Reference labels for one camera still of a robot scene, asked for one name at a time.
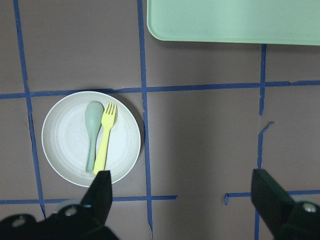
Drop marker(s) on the green plastic spoon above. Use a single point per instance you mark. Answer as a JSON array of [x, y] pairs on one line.
[[93, 116]]

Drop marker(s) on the white round plate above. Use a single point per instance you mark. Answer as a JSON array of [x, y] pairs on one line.
[[65, 141]]

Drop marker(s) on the mint green tray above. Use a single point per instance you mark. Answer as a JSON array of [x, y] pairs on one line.
[[285, 22]]

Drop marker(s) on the yellow plastic fork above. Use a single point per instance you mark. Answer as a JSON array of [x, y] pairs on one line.
[[107, 122]]

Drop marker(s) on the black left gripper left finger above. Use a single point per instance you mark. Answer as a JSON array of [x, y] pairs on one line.
[[75, 221]]

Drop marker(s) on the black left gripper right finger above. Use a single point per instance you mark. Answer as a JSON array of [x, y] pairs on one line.
[[285, 217]]

